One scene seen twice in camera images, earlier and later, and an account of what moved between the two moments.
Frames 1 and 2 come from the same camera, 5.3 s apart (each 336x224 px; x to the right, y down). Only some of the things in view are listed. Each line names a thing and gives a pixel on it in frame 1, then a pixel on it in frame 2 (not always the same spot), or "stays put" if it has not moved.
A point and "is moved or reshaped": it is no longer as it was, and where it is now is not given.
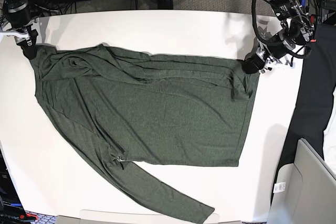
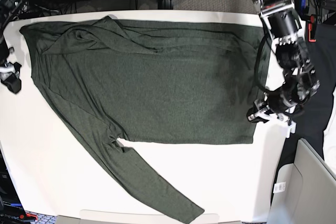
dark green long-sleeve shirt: (135, 107) is moved or reshaped
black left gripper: (18, 12) -> (13, 82)
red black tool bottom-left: (28, 217) stays put
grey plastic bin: (304, 191) stays put
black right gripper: (278, 45) -> (280, 100)
